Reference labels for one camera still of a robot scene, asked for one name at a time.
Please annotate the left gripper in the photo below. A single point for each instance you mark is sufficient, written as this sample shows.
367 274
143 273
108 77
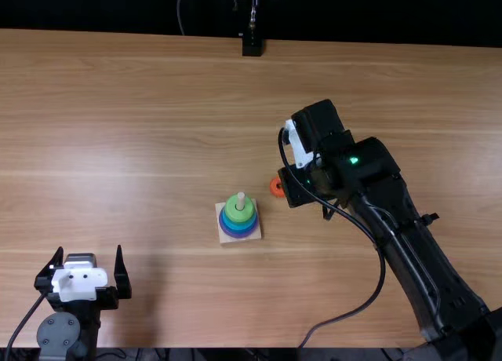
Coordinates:
109 300

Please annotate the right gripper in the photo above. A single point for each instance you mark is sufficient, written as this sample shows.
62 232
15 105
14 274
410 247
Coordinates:
317 117

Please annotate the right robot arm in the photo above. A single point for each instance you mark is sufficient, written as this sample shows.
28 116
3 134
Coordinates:
412 239

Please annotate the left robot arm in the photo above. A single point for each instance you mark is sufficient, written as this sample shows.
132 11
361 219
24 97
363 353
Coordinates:
59 333

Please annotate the wooden peg base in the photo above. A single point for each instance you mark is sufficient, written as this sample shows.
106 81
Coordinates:
229 241

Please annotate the black clamp stand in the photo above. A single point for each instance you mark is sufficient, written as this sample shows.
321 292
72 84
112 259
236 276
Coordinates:
253 47

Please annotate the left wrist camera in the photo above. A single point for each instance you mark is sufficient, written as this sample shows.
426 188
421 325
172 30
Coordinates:
78 282

